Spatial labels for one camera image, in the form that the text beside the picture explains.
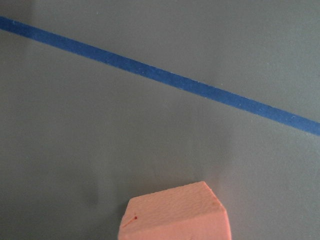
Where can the pink foam block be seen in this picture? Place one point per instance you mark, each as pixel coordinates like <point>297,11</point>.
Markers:
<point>189,212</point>

